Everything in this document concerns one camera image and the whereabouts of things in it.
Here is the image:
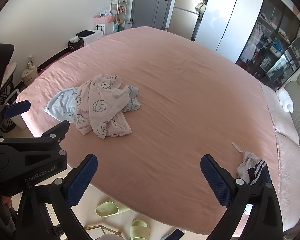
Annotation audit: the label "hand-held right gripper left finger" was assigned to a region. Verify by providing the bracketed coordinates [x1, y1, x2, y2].
[15, 154, 98, 240]

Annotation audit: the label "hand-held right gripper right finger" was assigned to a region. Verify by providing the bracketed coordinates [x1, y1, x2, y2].
[200, 154, 284, 240]

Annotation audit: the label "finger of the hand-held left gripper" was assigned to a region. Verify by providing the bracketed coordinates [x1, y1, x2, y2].
[0, 121, 70, 155]
[0, 100, 31, 125]

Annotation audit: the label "pink cartoon print pajama pants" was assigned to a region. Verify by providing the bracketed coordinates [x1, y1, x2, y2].
[76, 74, 133, 139]

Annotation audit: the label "person's left hand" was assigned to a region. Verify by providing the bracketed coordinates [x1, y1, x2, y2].
[0, 195, 14, 218]

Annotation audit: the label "light blue cartoon pajama top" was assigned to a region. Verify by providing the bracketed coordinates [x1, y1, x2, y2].
[44, 85, 142, 125]

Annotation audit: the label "white crumpled garment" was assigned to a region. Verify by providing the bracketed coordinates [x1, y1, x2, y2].
[231, 142, 262, 183]

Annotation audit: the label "light green slipper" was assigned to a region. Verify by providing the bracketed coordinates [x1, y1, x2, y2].
[95, 199, 131, 217]
[129, 219, 150, 240]

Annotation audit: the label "white round side table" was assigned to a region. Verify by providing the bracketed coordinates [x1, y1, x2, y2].
[0, 62, 17, 98]

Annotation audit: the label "navy white-striped garment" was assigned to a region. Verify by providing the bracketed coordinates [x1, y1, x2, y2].
[247, 160, 272, 186]

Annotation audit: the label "dark blue flat object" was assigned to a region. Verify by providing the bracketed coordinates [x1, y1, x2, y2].
[162, 229, 184, 240]

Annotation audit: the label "pink pillow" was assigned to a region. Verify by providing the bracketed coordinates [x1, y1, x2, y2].
[260, 81, 300, 146]
[276, 132, 300, 230]

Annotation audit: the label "pink bed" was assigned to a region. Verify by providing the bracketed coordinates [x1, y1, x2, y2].
[15, 26, 300, 235]

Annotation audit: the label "black bag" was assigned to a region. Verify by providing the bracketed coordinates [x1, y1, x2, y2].
[68, 40, 84, 52]

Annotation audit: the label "white small cabinet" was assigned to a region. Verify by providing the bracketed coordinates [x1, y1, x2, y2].
[77, 30, 103, 47]

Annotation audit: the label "white plush toy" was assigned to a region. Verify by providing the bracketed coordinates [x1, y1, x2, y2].
[276, 88, 294, 113]

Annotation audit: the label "pink paper bag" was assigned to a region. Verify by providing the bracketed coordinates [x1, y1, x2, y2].
[93, 14, 116, 34]

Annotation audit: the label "arched mirror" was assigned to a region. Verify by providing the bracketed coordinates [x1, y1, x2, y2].
[260, 35, 300, 90]

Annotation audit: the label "white shelf rack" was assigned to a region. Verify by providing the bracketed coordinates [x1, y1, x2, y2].
[110, 0, 133, 33]

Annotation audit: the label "dark glass-door cabinet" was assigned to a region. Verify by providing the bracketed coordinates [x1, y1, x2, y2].
[236, 0, 300, 88]

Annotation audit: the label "grey door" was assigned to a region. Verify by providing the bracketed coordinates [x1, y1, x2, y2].
[131, 0, 180, 30]

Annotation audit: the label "white wardrobe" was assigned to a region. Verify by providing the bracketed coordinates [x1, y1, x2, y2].
[195, 0, 267, 63]

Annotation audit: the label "silver fridge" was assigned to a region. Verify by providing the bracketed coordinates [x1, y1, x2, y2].
[169, 0, 203, 40]

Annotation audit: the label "cream hanging bag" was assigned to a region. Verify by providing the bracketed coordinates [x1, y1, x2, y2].
[195, 0, 207, 15]

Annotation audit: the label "gold wire frame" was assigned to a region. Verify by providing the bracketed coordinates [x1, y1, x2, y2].
[84, 225, 123, 239]

